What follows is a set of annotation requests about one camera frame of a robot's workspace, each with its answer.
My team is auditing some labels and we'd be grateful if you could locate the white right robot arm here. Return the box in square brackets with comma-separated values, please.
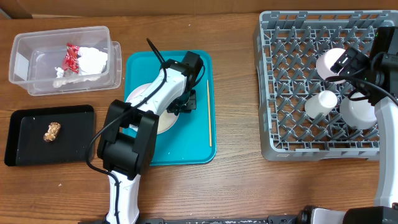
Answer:
[294, 26, 397, 223]

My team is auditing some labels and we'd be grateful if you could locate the clear plastic bin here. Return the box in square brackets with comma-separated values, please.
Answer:
[9, 26, 122, 96]

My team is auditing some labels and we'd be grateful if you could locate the wooden chopstick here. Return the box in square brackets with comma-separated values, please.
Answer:
[206, 80, 212, 147]

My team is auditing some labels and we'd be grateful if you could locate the white napkin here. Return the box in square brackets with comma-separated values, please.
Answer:
[53, 47, 108, 88]

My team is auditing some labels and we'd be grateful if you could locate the white cup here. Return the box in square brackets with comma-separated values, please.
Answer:
[305, 90, 338, 119]

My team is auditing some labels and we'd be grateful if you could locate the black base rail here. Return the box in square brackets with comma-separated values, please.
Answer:
[136, 215, 310, 224]

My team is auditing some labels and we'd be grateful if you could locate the black tray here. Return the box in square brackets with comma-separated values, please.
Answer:
[4, 105, 96, 167]

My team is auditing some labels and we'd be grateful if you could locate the small white bowl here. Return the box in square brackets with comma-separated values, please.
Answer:
[316, 48, 345, 80]

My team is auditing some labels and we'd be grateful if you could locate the teal plastic tray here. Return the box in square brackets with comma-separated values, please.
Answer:
[124, 50, 216, 166]

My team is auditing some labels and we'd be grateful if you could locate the grey dishwasher rack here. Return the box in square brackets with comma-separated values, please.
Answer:
[254, 10, 397, 161]

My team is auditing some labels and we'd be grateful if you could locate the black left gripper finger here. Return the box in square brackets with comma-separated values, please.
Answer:
[183, 90, 197, 113]
[167, 101, 183, 115]

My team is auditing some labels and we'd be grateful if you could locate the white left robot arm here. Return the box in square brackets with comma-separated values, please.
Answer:
[97, 51, 203, 223]

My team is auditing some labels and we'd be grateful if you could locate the large white plate with crumbs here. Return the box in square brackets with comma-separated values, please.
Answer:
[126, 83, 178, 134]

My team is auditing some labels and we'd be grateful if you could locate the grey saucer bowl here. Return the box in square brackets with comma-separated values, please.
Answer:
[339, 97, 377, 129]

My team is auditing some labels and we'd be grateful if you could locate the brown food scrap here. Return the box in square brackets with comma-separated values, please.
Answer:
[44, 122, 61, 142]

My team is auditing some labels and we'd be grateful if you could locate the red snack wrapper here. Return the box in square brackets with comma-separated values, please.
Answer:
[62, 43, 80, 73]

